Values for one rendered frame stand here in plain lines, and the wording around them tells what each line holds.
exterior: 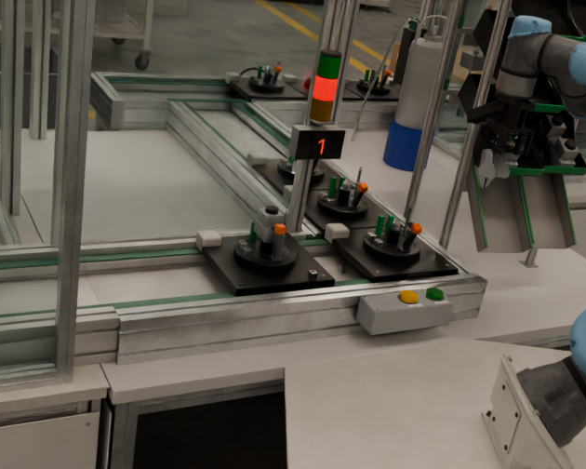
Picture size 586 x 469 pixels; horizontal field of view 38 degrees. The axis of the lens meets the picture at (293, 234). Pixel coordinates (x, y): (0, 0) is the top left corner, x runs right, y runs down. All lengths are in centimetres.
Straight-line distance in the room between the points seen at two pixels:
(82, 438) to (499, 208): 116
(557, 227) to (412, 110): 83
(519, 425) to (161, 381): 66
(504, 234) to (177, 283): 84
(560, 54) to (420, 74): 123
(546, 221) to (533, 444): 87
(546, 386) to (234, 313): 61
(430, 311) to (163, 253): 61
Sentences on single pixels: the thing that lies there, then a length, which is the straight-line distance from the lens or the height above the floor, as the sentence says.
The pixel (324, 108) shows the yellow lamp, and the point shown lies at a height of 129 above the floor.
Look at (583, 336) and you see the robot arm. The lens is 145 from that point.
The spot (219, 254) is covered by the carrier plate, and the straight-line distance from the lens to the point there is 189.
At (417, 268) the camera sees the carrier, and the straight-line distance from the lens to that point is 200.
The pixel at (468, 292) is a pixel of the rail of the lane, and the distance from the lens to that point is 205.
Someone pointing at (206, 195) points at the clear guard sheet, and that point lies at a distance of 195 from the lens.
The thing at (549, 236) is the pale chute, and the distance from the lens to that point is 228.
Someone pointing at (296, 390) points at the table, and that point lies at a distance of 168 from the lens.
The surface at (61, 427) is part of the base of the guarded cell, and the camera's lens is 166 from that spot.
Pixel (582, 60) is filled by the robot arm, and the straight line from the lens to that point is 170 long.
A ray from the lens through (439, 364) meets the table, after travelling 187.
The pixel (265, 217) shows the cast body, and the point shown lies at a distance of 184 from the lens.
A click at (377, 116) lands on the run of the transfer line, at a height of 91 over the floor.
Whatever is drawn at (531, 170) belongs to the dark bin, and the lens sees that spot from 211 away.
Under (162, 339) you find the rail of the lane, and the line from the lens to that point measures 168.
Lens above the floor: 181
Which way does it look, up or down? 24 degrees down
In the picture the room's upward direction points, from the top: 10 degrees clockwise
